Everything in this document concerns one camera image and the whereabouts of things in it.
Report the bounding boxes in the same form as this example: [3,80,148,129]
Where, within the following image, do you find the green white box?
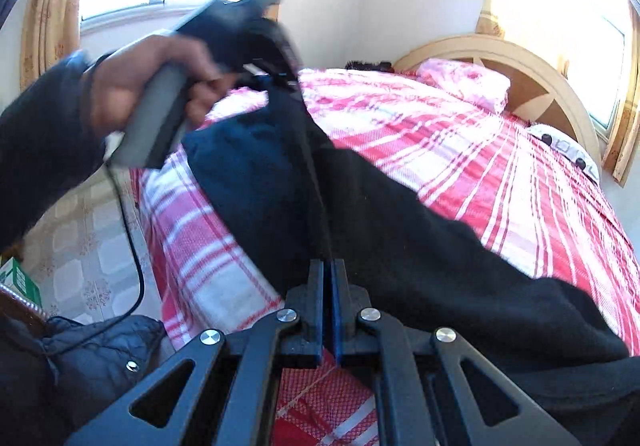
[0,257,42,307]

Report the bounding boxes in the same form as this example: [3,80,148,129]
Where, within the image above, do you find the pink floral pillow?
[416,58,511,114]

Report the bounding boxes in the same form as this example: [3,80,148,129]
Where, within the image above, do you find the window behind headboard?
[567,0,632,138]

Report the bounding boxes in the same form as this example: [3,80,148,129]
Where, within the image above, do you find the black item beside bed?
[344,60,395,73]

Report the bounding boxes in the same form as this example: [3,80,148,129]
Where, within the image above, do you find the person's left forearm dark sleeve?
[0,51,105,250]

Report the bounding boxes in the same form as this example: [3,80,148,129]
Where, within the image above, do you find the person's left hand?
[89,34,236,138]

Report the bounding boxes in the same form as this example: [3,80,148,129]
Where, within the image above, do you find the white patterned pillow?
[526,124,600,185]

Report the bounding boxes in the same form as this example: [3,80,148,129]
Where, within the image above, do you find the black pants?
[183,96,639,429]

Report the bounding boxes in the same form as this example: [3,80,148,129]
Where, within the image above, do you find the yellow curtain right of headboard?
[602,61,639,187]

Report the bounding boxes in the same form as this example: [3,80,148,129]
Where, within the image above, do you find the cream wooden headboard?
[394,34,602,163]

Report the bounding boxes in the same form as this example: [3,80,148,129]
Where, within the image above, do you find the black cable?
[46,160,148,357]

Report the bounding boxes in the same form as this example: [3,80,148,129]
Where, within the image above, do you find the yellow side window curtain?
[20,0,80,90]

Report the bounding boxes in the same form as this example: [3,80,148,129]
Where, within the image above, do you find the dark quilted jacket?
[1,315,166,445]

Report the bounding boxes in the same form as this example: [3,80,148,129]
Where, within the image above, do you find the red plaid bedsheet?
[128,67,640,446]

